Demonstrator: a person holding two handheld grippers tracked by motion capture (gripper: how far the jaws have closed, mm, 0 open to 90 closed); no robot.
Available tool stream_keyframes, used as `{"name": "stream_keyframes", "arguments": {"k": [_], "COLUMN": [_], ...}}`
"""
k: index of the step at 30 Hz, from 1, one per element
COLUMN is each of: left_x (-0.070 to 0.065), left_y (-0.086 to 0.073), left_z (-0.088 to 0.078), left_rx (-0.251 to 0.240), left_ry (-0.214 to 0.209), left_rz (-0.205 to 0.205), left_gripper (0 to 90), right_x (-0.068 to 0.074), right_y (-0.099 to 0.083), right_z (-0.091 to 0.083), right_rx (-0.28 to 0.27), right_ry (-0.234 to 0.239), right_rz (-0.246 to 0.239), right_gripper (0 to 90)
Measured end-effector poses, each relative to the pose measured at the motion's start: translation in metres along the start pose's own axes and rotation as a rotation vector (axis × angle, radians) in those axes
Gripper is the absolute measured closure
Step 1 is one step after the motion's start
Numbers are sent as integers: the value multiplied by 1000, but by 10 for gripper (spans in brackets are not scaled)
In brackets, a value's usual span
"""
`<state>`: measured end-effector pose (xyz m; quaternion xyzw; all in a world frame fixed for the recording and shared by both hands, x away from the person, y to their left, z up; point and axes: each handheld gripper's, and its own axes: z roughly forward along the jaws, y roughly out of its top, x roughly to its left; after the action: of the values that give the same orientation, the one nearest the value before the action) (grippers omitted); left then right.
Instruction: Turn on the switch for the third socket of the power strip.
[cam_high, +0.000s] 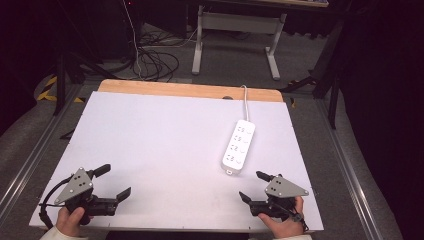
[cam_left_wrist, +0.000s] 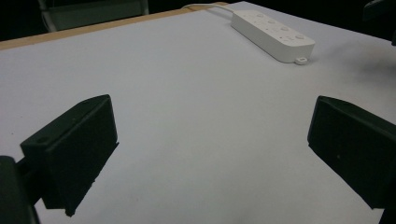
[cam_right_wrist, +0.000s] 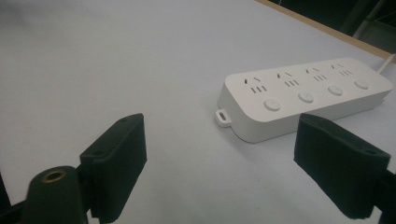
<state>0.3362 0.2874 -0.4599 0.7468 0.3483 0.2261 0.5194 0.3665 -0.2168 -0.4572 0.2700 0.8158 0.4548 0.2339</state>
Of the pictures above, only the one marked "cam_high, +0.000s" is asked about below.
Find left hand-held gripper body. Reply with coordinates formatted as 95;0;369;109
54;166;118;226

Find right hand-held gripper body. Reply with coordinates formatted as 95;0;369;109
249;174;310;222

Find person's left hand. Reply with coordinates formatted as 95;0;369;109
55;206;95;238

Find person's right hand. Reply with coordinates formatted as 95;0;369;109
257;195;308;240

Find white power strip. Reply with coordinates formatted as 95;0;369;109
220;119;257;176

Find white board sheet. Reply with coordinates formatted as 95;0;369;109
29;91;325;233

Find yellow black floor tape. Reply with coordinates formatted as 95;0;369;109
36;75;86;104

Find black metal stand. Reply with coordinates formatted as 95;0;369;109
279;19;345;130
53;49;118;117

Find wooden desk top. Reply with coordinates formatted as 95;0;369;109
199;0;330;9

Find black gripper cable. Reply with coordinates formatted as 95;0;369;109
37;175;75;230

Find metal floor rail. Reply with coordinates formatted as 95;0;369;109
315;99;382;240
0;83;84;216

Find white power strip cable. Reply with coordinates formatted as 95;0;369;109
240;84;251;123

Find black coiled floor cables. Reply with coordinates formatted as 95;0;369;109
132;31;181;83

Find white floor cable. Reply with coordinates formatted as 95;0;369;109
121;0;145;80

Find white metal desk frame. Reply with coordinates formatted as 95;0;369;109
191;4;288;82

